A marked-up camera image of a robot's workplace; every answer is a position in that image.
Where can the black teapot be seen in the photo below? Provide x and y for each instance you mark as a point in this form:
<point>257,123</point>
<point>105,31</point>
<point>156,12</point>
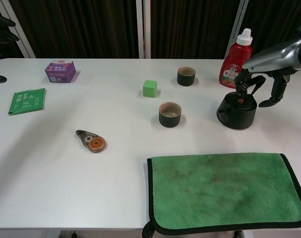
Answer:
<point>237,116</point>

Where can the orange grey correction tape dispenser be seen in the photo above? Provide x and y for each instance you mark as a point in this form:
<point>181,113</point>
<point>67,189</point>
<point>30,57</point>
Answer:
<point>94,143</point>

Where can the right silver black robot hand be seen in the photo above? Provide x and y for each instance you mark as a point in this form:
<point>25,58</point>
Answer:
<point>276,55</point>

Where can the green cube block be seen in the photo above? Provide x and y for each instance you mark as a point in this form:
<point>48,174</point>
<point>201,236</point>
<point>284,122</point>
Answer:
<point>149,89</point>

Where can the purple paper box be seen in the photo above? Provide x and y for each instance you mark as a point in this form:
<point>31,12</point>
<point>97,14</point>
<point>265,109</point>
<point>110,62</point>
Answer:
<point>59,72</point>

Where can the white partition frame post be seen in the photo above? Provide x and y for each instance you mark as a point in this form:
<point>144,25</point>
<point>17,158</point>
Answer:
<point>238,19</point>
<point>24,49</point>
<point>140,29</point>

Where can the green tea packet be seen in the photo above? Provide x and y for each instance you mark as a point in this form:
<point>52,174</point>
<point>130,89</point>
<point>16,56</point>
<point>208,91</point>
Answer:
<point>26,101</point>

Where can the red ketchup squeeze bottle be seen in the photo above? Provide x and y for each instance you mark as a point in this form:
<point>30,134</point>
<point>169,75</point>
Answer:
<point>235,57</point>

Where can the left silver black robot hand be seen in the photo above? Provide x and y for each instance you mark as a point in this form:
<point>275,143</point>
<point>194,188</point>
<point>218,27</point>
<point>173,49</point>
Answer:
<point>4,29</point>

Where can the green microfibre cloth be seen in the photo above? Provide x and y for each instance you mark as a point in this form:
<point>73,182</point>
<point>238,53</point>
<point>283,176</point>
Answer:
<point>222,191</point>

